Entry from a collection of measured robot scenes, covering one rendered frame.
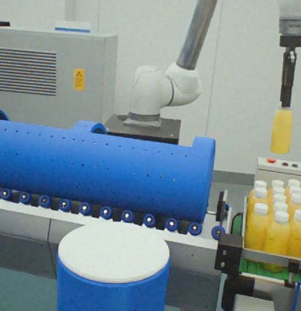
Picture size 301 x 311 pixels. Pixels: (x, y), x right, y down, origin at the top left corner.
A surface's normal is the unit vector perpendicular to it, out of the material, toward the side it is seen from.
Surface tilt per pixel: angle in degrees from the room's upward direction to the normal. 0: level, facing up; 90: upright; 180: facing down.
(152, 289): 90
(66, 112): 90
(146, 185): 86
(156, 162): 57
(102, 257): 0
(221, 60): 90
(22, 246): 110
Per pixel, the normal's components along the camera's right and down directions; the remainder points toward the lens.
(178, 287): -0.25, 0.59
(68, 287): -0.68, 0.18
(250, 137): -0.11, 0.31
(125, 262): 0.07, -0.95
